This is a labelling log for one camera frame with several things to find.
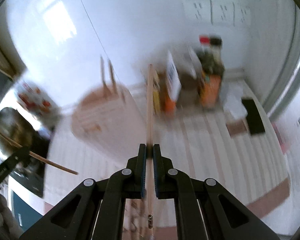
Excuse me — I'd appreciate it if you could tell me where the brown card on mat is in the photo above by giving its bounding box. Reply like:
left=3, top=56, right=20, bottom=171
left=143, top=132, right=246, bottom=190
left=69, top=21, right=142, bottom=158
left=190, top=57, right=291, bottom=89
left=226, top=120, right=248, bottom=137

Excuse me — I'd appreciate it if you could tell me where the wall power outlet strip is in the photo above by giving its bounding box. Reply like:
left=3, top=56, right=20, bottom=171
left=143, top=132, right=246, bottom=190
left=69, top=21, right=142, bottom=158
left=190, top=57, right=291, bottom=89
left=183, top=0, right=251, bottom=27

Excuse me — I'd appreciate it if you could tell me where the black smartphone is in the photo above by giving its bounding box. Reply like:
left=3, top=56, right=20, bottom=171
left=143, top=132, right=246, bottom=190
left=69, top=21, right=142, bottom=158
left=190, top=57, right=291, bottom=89
left=242, top=99, right=265, bottom=135

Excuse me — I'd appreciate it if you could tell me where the black cap sauce bottle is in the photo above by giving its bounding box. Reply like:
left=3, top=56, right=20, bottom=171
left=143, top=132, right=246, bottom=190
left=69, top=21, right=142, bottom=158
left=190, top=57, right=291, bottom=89
left=210, top=36, right=225, bottom=77

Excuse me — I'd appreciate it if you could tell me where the yellow orange seasoning packet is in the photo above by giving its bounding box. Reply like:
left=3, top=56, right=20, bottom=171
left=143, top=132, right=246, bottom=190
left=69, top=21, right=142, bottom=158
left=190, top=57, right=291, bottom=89
left=153, top=70, right=176, bottom=115

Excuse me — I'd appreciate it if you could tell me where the white utensil holder cup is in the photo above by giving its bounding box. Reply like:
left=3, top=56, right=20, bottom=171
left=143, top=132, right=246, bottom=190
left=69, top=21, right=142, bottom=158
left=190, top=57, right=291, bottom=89
left=71, top=85, right=146, bottom=164

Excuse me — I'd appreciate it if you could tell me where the fruit print box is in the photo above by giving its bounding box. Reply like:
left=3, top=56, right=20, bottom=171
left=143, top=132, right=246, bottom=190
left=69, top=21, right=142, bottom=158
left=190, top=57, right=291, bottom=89
left=13, top=80, right=60, bottom=129

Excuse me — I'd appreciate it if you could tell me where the wooden chopstick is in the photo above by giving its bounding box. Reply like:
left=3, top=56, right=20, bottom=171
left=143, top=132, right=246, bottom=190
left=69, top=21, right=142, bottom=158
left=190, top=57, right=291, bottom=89
left=100, top=56, right=108, bottom=98
left=146, top=64, right=154, bottom=234
left=108, top=60, right=117, bottom=94
left=0, top=132, right=78, bottom=175

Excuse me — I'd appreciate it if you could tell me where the white blue seasoning bag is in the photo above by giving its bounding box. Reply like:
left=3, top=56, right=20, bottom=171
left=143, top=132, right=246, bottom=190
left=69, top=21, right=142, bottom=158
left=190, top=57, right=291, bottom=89
left=166, top=51, right=181, bottom=102

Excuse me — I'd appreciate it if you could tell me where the striped cat placemat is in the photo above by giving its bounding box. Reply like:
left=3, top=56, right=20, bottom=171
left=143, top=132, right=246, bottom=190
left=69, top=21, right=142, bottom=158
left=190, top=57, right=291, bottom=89
left=43, top=80, right=291, bottom=240

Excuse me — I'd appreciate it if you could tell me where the metal pot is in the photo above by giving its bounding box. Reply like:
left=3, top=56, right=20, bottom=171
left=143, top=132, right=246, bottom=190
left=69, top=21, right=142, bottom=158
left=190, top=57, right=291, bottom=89
left=0, top=107, right=34, bottom=160

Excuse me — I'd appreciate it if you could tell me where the red cap dark sauce bottle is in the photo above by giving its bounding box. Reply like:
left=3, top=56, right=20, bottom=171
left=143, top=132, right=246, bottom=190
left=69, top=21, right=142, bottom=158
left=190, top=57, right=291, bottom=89
left=198, top=35, right=213, bottom=75

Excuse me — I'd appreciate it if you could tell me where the white crumpled paper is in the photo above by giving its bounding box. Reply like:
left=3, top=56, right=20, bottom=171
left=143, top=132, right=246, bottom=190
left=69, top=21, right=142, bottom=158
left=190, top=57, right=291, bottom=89
left=222, top=83, right=247, bottom=120

